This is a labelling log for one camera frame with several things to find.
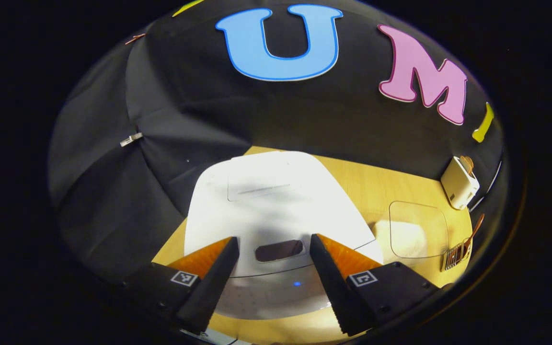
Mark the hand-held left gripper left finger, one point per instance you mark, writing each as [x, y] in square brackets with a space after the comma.
[211, 292]

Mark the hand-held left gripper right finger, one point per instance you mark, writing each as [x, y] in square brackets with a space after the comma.
[331, 287]

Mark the white rice cooker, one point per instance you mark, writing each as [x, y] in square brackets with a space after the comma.
[276, 201]

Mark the brown wooden spoon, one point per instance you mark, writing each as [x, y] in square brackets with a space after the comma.
[476, 230]

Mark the clear plastic container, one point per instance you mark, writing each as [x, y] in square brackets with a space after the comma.
[429, 215]

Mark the white toaster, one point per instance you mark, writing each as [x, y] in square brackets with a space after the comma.
[458, 187]

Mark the white cloth clip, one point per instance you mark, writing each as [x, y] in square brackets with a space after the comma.
[131, 139]

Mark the brown toast slice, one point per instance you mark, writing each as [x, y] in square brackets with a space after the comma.
[467, 164]

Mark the black backdrop cloth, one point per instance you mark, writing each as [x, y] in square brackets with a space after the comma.
[257, 110]

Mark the pink cloth clip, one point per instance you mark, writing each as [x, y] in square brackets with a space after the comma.
[135, 39]

